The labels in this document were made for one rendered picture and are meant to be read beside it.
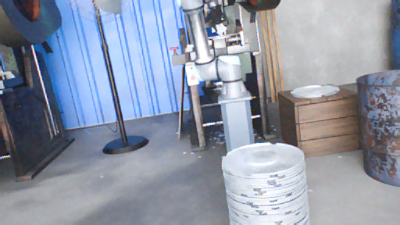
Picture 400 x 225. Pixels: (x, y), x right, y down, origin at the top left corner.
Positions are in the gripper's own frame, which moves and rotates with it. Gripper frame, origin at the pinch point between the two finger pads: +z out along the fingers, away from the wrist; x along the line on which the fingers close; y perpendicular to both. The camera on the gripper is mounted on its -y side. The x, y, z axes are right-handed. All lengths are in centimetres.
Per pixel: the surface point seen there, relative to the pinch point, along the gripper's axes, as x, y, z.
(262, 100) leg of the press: -4, 20, 51
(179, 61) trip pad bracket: -23.9, -23.0, 6.1
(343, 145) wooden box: -22, 76, 72
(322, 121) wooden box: -23, 67, 53
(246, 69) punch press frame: 3.3, 10.0, 29.2
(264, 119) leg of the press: -8, 20, 65
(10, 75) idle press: -84, -131, -21
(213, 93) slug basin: -10.0, -15.7, 41.1
